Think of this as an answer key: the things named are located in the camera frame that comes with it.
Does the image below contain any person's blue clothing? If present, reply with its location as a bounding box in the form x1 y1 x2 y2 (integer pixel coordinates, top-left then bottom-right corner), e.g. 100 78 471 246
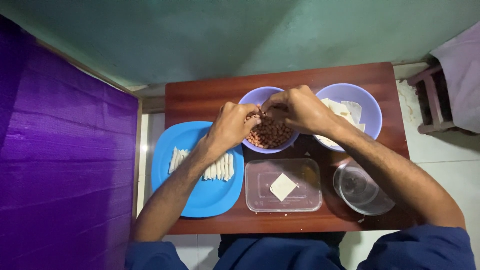
125 224 477 270

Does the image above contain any stack of white pastry sheets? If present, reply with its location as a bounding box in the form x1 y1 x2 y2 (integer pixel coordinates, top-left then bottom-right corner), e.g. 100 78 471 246
316 97 367 148

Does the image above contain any person's black garment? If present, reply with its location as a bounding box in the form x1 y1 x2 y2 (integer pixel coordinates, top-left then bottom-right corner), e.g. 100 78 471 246
218 231 347 259

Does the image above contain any row of rolled white pastries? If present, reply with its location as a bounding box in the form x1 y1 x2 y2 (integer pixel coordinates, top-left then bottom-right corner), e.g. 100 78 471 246
168 146 235 182

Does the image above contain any clear rectangular plastic tray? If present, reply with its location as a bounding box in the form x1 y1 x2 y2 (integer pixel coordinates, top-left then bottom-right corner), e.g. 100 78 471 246
244 158 323 213

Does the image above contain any heap of red-brown peanuts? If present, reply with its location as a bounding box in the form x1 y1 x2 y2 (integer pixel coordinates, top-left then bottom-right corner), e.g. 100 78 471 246
244 106 295 149

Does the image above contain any pale pink cloth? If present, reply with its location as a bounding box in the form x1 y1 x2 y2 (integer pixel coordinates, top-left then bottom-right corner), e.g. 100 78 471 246
429 20 480 134

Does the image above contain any purple cloth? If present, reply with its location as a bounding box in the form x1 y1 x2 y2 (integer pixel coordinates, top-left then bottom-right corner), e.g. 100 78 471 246
0 14 140 270

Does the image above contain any person's right hand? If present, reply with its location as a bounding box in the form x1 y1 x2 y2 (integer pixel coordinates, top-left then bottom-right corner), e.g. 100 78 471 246
260 84 340 137

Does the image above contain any single square pastry sheet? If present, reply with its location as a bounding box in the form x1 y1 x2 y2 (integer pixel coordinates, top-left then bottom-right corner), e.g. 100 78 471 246
269 173 299 202

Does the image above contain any person's left hand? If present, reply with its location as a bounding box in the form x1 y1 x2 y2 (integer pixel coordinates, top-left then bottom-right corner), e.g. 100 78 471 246
204 101 262 154

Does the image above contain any lavender bowl holding pastry sheets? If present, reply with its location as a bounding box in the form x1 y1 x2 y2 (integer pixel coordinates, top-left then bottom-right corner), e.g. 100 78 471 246
313 83 383 152

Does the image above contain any lavender bowl holding peanuts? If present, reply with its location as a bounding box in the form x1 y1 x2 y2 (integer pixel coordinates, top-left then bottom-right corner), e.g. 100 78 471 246
238 86 301 154

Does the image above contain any pink wooden stool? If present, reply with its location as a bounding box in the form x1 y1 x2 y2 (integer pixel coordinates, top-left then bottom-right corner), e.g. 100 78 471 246
407 64 480 136

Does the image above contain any blue plastic plate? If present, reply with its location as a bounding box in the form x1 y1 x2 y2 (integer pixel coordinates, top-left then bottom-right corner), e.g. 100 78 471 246
151 121 245 218

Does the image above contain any clear round plastic container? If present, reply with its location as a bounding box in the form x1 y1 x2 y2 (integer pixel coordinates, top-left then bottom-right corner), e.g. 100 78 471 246
332 159 396 216

